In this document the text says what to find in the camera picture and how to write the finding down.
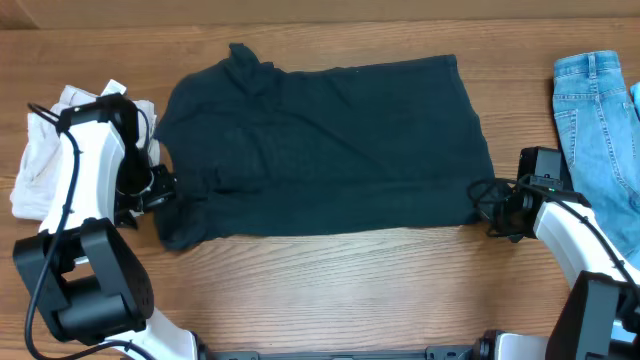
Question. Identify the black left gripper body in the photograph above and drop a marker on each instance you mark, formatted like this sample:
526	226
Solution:
144	183

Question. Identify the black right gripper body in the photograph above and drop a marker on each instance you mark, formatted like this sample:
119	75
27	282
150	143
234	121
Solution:
501	212

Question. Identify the black t-shirt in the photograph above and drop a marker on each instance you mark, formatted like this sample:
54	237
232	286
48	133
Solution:
264	152

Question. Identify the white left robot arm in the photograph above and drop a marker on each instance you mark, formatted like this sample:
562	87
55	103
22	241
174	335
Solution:
83	279

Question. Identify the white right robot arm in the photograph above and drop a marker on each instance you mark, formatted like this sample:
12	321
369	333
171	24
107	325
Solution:
600	319

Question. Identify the beige folded pants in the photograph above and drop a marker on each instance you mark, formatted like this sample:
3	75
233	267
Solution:
36	181

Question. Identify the blue denim jeans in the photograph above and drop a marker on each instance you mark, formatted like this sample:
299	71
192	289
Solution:
598	128

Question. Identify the light blue cloth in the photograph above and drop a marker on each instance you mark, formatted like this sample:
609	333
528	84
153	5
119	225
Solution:
635	94

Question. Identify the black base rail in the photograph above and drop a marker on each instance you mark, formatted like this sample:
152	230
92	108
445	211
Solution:
447	352

